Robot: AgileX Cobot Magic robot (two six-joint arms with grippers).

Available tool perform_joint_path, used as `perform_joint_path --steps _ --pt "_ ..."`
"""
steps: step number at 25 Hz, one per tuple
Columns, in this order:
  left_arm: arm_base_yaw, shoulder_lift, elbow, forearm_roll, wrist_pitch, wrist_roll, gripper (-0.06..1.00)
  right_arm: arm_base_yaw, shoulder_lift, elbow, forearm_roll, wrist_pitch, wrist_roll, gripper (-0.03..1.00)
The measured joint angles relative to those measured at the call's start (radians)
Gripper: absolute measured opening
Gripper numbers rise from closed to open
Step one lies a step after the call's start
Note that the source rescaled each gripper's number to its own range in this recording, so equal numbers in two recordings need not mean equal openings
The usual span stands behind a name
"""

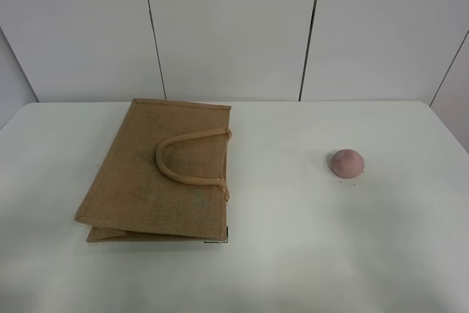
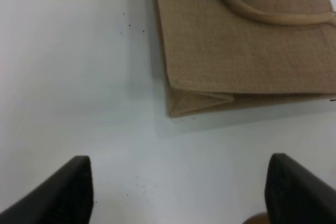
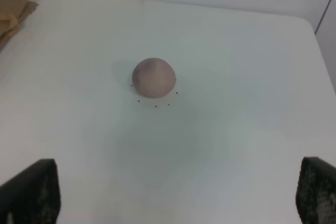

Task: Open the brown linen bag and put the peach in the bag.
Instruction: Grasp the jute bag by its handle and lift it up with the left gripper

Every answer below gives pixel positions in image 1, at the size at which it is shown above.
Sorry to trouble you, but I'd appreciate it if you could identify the pink peach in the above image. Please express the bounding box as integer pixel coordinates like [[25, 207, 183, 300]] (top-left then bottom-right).
[[329, 150, 365, 179]]

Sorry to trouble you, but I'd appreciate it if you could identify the brown linen tote bag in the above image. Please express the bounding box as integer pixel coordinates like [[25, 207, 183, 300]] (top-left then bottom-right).
[[75, 99, 232, 243]]

